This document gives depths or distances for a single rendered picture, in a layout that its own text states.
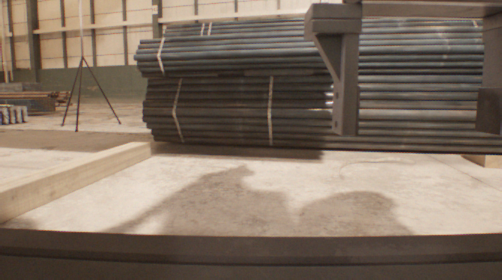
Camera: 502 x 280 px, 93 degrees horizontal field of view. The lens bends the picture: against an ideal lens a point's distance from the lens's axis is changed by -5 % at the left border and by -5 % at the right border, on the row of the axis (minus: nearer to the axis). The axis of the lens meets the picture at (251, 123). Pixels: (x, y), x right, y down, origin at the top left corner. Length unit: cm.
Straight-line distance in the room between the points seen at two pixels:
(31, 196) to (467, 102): 212
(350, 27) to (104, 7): 1218
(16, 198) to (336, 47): 105
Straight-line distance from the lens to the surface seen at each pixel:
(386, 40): 187
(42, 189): 115
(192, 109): 173
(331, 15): 21
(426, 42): 194
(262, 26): 234
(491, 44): 30
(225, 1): 992
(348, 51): 21
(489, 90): 29
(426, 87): 183
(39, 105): 607
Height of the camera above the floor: 39
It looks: 7 degrees down
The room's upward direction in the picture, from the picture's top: straight up
